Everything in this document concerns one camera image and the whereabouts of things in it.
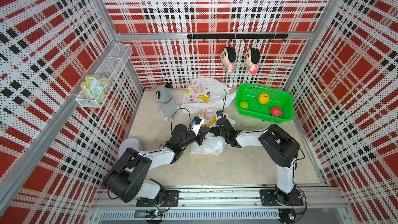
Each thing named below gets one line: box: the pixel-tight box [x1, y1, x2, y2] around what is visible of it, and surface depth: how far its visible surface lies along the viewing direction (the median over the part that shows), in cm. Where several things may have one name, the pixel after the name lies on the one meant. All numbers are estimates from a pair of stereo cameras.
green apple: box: [238, 100, 249, 110], surface depth 106 cm
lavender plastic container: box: [118, 137, 144, 161], surface depth 84 cm
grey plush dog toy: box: [155, 82, 178, 121], surface depth 98 cm
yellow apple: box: [258, 92, 270, 105], surface depth 110 cm
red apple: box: [270, 106, 283, 118], surface depth 103 cm
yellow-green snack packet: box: [79, 74, 110, 101], surface depth 65 cm
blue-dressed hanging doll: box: [220, 46, 237, 75], surface depth 97 cm
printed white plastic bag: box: [180, 77, 237, 115], surface depth 114 cm
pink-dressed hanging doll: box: [244, 47, 261, 75], surface depth 96 cm
